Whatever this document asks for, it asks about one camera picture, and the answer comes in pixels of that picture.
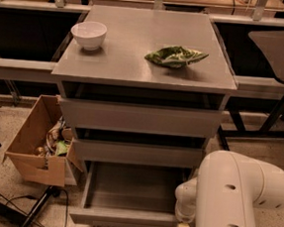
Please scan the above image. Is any green leaf-shaped dish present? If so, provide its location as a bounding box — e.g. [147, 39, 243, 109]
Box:
[144, 46, 209, 68]

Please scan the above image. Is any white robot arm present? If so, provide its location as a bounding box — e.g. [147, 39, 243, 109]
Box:
[175, 151, 284, 227]

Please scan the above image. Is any grey bottom drawer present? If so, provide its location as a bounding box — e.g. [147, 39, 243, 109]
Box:
[69, 162, 190, 227]

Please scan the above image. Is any grey drawer cabinet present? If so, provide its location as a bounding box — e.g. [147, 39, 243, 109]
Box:
[42, 1, 244, 197]

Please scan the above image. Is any green packet in box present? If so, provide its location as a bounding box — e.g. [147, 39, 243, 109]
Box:
[55, 140, 68, 156]

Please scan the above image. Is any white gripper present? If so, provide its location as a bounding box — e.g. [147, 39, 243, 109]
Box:
[174, 177, 197, 227]

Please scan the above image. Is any open cardboard box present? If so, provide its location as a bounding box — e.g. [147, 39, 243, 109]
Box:
[5, 95, 83, 187]

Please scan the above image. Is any black stand leg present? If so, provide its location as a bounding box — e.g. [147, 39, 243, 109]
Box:
[19, 186, 59, 227]

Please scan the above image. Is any grey drawer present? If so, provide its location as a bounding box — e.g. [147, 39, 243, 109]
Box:
[73, 140, 203, 168]
[58, 97, 222, 138]
[69, 162, 190, 227]

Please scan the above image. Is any grey top drawer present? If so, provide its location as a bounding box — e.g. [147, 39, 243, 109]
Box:
[58, 97, 222, 138]

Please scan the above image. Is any white ceramic bowl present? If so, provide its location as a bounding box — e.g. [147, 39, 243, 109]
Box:
[70, 21, 108, 51]

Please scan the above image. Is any black floor cable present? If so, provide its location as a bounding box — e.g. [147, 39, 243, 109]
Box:
[0, 173, 72, 227]

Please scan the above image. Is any grey middle drawer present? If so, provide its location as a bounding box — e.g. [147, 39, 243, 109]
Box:
[73, 140, 203, 168]

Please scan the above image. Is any black table frame leg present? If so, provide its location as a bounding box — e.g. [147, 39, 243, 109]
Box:
[218, 95, 284, 150]

